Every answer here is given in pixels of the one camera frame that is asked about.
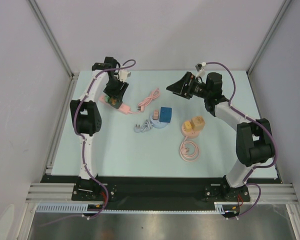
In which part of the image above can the light blue round power strip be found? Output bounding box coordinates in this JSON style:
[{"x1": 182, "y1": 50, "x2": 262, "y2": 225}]
[{"x1": 133, "y1": 115, "x2": 168, "y2": 133}]

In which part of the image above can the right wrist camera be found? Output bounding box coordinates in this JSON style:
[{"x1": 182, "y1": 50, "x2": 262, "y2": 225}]
[{"x1": 195, "y1": 62, "x2": 207, "y2": 78}]

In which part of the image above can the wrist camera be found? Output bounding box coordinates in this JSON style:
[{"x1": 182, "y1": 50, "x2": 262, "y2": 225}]
[
  {"x1": 118, "y1": 69, "x2": 131, "y2": 82},
  {"x1": 195, "y1": 62, "x2": 207, "y2": 78}
]

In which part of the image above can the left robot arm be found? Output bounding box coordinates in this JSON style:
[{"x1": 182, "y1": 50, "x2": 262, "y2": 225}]
[{"x1": 69, "y1": 56, "x2": 136, "y2": 201}]

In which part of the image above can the white cable duct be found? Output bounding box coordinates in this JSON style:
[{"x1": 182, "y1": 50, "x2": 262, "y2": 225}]
[{"x1": 36, "y1": 202, "x2": 108, "y2": 213}]

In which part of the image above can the pink long power strip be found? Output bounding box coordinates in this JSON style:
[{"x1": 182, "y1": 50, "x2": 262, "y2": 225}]
[{"x1": 98, "y1": 88, "x2": 161, "y2": 115}]

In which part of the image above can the blue cube socket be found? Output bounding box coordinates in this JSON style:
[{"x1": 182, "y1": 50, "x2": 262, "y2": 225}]
[{"x1": 159, "y1": 106, "x2": 172, "y2": 123}]

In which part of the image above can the dark green cube socket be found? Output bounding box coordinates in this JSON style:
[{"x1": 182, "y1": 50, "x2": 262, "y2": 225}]
[{"x1": 107, "y1": 96, "x2": 123, "y2": 110}]

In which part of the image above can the aluminium frame rail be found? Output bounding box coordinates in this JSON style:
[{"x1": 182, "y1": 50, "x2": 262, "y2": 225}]
[{"x1": 25, "y1": 183, "x2": 299, "y2": 205}]

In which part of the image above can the beige cube socket adapter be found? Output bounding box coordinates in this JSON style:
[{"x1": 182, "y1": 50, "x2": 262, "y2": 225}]
[{"x1": 190, "y1": 115, "x2": 206, "y2": 132}]

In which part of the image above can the pink cube adapter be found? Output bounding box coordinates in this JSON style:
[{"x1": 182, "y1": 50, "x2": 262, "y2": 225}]
[{"x1": 152, "y1": 109, "x2": 160, "y2": 121}]

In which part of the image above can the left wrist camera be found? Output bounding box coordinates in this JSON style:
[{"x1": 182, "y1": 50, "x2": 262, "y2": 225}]
[{"x1": 118, "y1": 69, "x2": 131, "y2": 82}]

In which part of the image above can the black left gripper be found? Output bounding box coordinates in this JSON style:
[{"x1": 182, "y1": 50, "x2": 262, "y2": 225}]
[{"x1": 104, "y1": 76, "x2": 129, "y2": 103}]

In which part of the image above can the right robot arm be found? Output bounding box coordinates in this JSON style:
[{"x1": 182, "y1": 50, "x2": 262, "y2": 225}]
[{"x1": 166, "y1": 62, "x2": 278, "y2": 201}]

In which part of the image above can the pink round power strip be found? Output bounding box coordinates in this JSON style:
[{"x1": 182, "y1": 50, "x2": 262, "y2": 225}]
[{"x1": 179, "y1": 118, "x2": 203, "y2": 163}]

